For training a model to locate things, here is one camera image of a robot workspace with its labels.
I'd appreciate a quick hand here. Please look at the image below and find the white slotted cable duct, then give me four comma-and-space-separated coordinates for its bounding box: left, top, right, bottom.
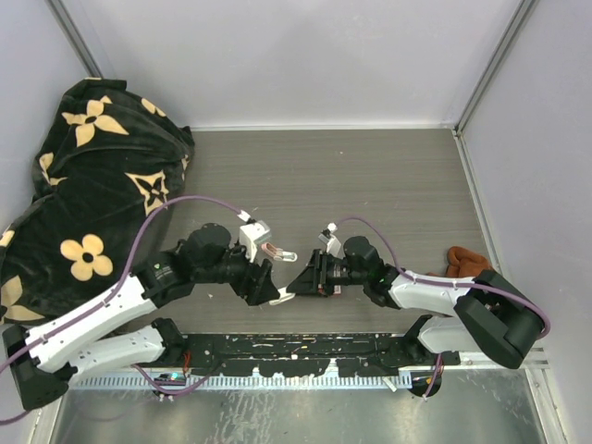
74, 372, 413, 390

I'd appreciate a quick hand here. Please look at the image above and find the brown cloth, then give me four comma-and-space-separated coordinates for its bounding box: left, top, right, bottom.
443, 246, 493, 278

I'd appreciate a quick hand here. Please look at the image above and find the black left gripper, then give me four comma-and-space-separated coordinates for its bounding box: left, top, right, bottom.
195, 238, 280, 302

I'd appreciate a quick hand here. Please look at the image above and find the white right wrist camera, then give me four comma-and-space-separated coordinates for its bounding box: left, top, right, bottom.
318, 222, 341, 256

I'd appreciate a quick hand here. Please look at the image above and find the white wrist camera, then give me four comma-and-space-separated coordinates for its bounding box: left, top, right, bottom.
239, 221, 272, 262
318, 222, 341, 256

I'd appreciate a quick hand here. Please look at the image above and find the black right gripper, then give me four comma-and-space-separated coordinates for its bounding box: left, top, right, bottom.
287, 249, 368, 298

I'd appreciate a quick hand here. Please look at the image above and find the white staple remover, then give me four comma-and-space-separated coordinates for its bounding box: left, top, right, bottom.
268, 287, 296, 306

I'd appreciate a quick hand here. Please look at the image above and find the black floral blanket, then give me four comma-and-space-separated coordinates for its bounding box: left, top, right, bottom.
1, 78, 195, 326

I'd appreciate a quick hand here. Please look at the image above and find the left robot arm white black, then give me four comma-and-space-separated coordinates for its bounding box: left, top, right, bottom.
3, 221, 279, 411

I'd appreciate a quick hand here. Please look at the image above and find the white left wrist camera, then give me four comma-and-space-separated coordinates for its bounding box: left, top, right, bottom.
239, 221, 272, 262

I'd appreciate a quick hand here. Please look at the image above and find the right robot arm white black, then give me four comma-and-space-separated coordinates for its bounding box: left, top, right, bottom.
286, 236, 549, 369

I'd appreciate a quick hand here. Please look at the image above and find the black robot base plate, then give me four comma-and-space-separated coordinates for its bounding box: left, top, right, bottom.
131, 331, 463, 376

